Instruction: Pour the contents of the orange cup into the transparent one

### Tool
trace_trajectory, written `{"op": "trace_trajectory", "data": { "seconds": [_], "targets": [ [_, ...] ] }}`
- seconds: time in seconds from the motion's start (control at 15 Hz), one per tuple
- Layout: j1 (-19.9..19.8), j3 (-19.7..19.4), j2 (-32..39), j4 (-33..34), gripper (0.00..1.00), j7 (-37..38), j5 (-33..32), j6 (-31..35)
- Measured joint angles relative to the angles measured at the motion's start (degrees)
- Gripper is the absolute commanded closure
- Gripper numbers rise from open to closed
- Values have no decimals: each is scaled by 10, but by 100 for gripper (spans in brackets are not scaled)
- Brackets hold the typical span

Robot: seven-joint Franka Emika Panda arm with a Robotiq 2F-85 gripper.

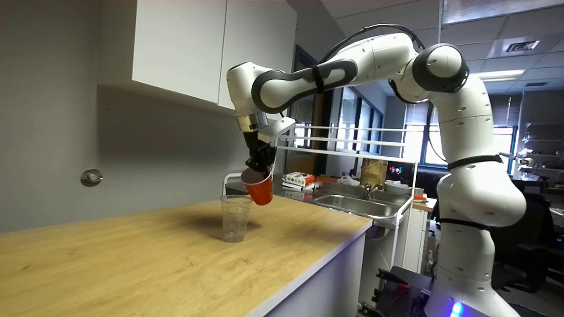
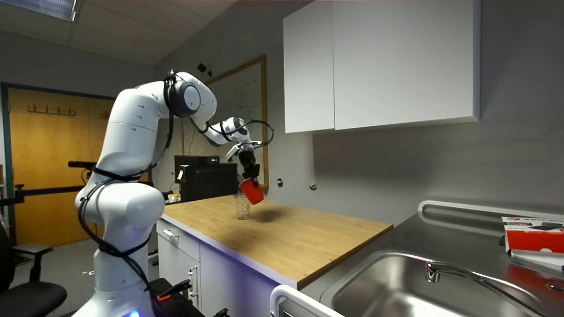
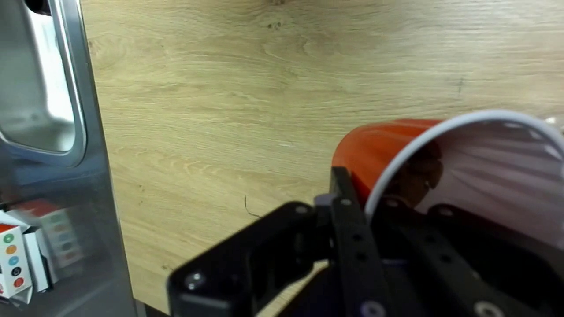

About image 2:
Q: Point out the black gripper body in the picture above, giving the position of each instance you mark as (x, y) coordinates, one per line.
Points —
(247, 159)

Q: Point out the orange plastic cup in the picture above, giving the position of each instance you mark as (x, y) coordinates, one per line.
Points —
(252, 191)

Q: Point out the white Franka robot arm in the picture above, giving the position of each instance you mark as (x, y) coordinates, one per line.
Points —
(134, 124)

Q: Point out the transparent plastic cup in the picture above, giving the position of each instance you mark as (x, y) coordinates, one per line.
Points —
(243, 209)

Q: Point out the black box appliance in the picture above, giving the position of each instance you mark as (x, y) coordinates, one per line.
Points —
(204, 179)

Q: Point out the white counter base cabinet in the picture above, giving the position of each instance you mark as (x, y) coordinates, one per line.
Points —
(217, 276)

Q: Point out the wooden door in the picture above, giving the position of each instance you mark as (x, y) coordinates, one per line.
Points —
(53, 165)

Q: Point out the stainless steel sink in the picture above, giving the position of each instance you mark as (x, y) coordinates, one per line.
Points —
(411, 288)

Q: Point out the black horizontal boom bar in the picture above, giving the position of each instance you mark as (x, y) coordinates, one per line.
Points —
(40, 193)

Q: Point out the black office chair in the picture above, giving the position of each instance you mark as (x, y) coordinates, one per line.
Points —
(28, 293)

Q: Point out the ceiling light panel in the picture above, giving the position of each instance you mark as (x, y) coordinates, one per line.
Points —
(44, 8)

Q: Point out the red and white box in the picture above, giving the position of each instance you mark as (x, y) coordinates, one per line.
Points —
(530, 239)

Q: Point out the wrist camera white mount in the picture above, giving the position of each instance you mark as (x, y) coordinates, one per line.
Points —
(234, 151)

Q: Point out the round wall knob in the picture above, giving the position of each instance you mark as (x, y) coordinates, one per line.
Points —
(312, 188)
(278, 182)

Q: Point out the small black wall device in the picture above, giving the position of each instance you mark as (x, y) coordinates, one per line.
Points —
(203, 68)

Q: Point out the white tubular sink rail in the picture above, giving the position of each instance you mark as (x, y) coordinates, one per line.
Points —
(293, 300)
(486, 209)

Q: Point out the white wall cabinet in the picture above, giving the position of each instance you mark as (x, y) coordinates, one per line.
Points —
(381, 64)

